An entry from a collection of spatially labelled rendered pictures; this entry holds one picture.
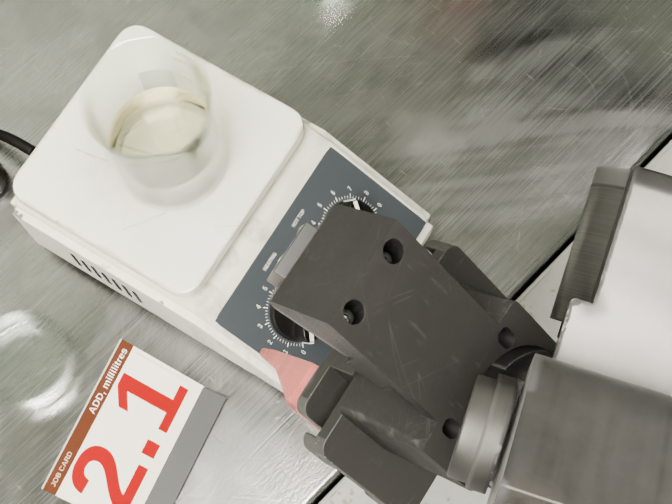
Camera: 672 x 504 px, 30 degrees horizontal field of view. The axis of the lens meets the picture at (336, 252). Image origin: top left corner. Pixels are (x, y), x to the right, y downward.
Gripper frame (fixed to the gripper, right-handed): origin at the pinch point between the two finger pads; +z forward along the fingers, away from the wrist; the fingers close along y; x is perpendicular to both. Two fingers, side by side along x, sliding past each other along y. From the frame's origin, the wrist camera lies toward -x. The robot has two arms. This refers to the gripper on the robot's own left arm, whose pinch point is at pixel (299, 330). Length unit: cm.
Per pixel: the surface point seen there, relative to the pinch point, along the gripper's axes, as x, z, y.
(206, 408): 7.0, 12.0, 4.4
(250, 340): 3.9, 7.9, 0.5
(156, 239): -2.8, 10.8, -1.0
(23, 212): -6.2, 18.3, 1.2
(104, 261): -2.7, 14.1, 1.2
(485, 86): 9.6, 9.9, -21.3
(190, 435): 7.1, 11.9, 6.2
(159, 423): 5.3, 12.5, 6.6
